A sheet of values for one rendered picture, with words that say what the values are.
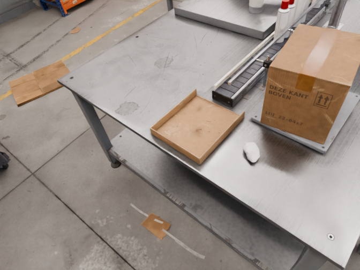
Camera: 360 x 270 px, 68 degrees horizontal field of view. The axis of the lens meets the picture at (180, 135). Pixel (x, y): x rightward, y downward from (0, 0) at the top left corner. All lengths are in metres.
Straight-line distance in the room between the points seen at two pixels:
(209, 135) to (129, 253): 1.00
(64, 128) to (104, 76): 1.20
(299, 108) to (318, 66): 0.15
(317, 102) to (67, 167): 1.87
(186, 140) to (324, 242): 0.57
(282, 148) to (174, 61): 0.76
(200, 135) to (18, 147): 1.95
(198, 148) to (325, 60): 0.52
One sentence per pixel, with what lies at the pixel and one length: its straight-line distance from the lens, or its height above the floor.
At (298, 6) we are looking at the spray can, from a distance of 1.62.
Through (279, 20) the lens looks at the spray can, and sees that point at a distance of 1.47.
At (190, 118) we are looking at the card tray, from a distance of 1.15.
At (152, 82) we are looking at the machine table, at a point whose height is 0.83.
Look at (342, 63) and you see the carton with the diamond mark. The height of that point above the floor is 1.12.
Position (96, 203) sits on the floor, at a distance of 2.02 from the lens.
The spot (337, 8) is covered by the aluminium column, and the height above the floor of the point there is 0.93.
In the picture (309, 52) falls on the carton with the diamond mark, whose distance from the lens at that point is 1.02.
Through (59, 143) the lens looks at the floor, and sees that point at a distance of 2.52.
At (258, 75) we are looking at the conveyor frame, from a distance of 1.31.
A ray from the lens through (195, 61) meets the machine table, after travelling 1.48.
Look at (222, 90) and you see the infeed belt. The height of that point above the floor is 0.88.
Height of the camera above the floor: 1.65
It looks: 49 degrees down
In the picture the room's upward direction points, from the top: 10 degrees counter-clockwise
